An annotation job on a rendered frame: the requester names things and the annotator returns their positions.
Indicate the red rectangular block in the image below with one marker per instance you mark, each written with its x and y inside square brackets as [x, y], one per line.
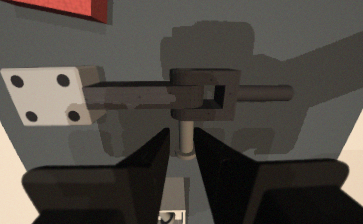
[92, 10]

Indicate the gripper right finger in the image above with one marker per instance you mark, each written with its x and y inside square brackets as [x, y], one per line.
[235, 189]

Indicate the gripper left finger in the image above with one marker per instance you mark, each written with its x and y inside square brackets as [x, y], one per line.
[136, 189]

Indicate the beige headed pin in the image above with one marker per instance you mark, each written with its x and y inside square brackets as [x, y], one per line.
[185, 149]

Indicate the beige block with dark holes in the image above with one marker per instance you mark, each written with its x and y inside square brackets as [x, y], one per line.
[52, 95]

